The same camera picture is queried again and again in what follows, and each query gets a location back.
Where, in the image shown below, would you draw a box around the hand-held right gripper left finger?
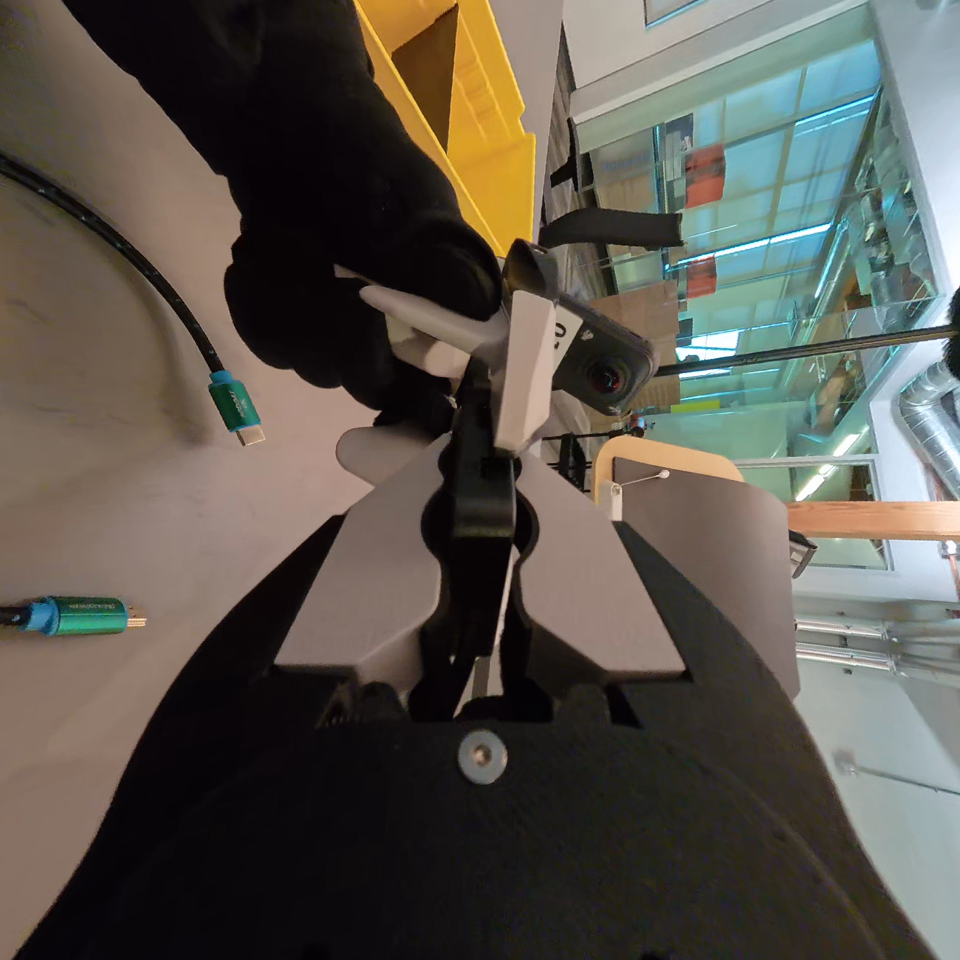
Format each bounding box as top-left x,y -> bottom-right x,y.
272,438 -> 466,695

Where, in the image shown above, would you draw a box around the black square hub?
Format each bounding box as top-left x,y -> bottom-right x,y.
446,450 -> 519,661

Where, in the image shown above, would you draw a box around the metal pipes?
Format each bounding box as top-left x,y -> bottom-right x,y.
795,615 -> 960,676

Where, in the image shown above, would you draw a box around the wood-rimmed dark panel board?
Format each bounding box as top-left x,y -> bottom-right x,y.
592,435 -> 802,702

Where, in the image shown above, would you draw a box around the brown cardboard sheet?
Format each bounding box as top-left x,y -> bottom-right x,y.
596,281 -> 684,361

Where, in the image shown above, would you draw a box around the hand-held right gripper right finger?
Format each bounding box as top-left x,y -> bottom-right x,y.
501,453 -> 687,695

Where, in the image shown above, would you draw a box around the light wooden beam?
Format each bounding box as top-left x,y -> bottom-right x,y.
783,501 -> 960,543

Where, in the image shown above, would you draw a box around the black pole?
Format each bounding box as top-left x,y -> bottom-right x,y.
660,318 -> 960,376

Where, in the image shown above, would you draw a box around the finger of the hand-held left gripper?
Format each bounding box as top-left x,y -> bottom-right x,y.
452,291 -> 562,460

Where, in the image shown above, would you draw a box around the black metal rack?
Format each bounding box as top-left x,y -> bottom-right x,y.
543,431 -> 601,489

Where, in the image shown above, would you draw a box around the person's left forearm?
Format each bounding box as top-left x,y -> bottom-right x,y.
63,0 -> 376,226

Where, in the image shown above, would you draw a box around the silver ventilation duct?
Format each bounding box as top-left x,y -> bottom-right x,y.
898,360 -> 960,502

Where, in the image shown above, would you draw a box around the person's left hand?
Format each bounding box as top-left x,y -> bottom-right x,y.
223,71 -> 504,425

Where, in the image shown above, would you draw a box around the yellow plastic bin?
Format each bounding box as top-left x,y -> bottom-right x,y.
352,0 -> 540,252

